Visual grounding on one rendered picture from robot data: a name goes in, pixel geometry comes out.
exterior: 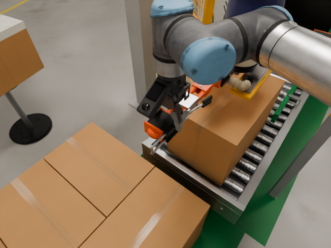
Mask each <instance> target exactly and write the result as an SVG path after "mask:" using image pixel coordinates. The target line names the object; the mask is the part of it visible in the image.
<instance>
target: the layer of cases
mask: <svg viewBox="0 0 331 248"><path fill-rule="evenodd" d="M209 209H210V205H209V204H207V203H206V202H205V201H203V200H202V199H200V198H199V197H198V196H196V195H195V194H193V193H192V192H190V191H189V190H188V189H186V188H185V187H183V186H182V185H181V184H180V183H178V182H177V181H175V180H174V179H172V178H171V177H170V176H168V175H167V174H165V173H164V172H163V171H161V170H160V169H158V168H157V167H155V166H154V165H152V164H151V163H150V162H148V161H147V160H145V159H144V158H143V157H141V156H140V155H138V154H137V153H136V152H134V151H133V150H131V149H130V148H128V147H127V146H126V145H124V144H123V143H121V142H120V141H119V140H117V139H116V138H114V137H113V136H112V135H110V134H109V133H107V132H106V131H104V130H103V129H102V128H100V127H99V126H97V125H96V124H95V123H93V122H91V123H90V124H88V125H87V126H86V127H84V128H83V129H82V130H80V131H79V132H77V133H76V134H75V135H73V136H72V137H71V138H69V139H68V140H67V141H65V142H64V143H62V144H61V145H60V146H58V147H57V148H56V149H55V150H53V151H52V152H51V153H49V154H48V155H47V156H45V157H44V159H41V160H40V161H39V162H37V163H36V164H35V165H33V166H32V167H30V168H29V169H28V170H26V171H25V172H24V173H22V174H21V175H20V176H18V177H17V178H16V179H14V180H13V181H11V182H10V183H9V184H7V185H6V186H5V187H3V188H2V189H1V190H0V248H190V246H191V245H192V243H193V242H194V240H195V238H196V237H197V235H198V234H199V232H200V231H201V229H202V227H203V224H204V222H205V219H206V216H207V214H208V211H209Z"/></svg>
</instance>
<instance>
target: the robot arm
mask: <svg viewBox="0 0 331 248"><path fill-rule="evenodd" d="M193 10H194V3H193V1H192V0H155V1H154V2H153V3H152V5H151V15H150V17H151V27H152V49H153V68H154V71H155V72H156V73H157V75H158V77H157V78H156V80H155V81H154V83H153V84H152V86H151V88H150V89H149V91H148V92H147V94H146V95H145V97H144V98H143V100H142V101H141V103H140V104H139V106H138V107H137V109H136V110H137V111H138V112H139V113H140V114H142V115H144V116H146V117H147V118H149V119H152V118H153V117H154V115H155V114H156V113H157V112H158V110H159V108H160V107H161V106H164V107H165V108H167V109H168V110H169V109H170V110H171V109H172V110H173V111H172V112H171V114H170V115H171V117H172V118H173V120H174V125H175V130H177V131H178V132H181V130H182V128H183V122H184V121H185V120H186V118H187V116H188V114H189V112H188V110H183V109H182V106H181V105H180V104H179V102H180V101H182V100H183V98H184V100H186V99H187V98H188V97H189V94H190V85H191V83H189V82H187V81H186V76H188V77H189V78H191V79H192V80H193V81H194V82H195V83H197V84H200V85H212V84H215V83H217V82H219V81H220V80H222V79H223V78H225V77H226V76H227V75H228V74H229V73H230V72H231V70H232V69H233V67H234V65H236V64H239V63H242V62H245V61H248V60H253V61H255V62H256V63H258V64H260V65H261V66H263V67H265V68H268V69H270V70H272V71H273V72H275V73H276V74H278V75H279V76H281V77H283V78H284V79H286V80H287V81H289V82H291V83H292V84H294V85H295V86H297V87H298V88H300V89H302V90H303V91H305V92H306V93H308V94H310V95H311V96H313V97H314V98H316V99H318V100H319V101H321V102H322V103H324V104H325V105H327V106H328V107H330V108H331V38H329V37H326V36H324V35H321V34H319V33H316V32H314V31H311V30H309V29H306V28H304V27H301V26H299V25H297V23H295V22H294V21H293V18H292V16H291V14H290V13H289V12H288V11H287V10H286V9H285V8H283V7H280V6H276V5H273V6H264V7H260V8H258V9H256V10H254V11H251V12H247V13H244V14H241V15H237V16H234V17H231V18H228V19H223V20H221V21H217V22H214V23H211V24H207V25H205V24H204V23H202V22H201V21H200V20H199V19H197V18H196V17H195V16H193ZM187 89H189V90H188V95H186V90H187Z"/></svg>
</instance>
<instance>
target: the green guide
mask: <svg viewBox="0 0 331 248"><path fill-rule="evenodd" d="M296 88H297V86H295V85H293V86H292V87H291V89H290V90H289V92H288V93H287V95H286V96H285V98H284V99H283V101H282V102H281V104H280V105H279V107H278V108H277V110H276V111H275V113H274V115H273V117H272V119H271V120H270V121H271V122H272V123H275V121H276V120H277V118H278V117H279V115H280V113H281V112H282V110H283V109H284V107H285V106H286V104H287V102H288V101H289V99H290V98H293V99H295V100H298V101H299V103H300V102H301V100H302V99H301V98H299V97H296V96H294V95H293V93H294V92H295V90H296ZM299 103H298V105H299ZM298 105H297V106H298Z"/></svg>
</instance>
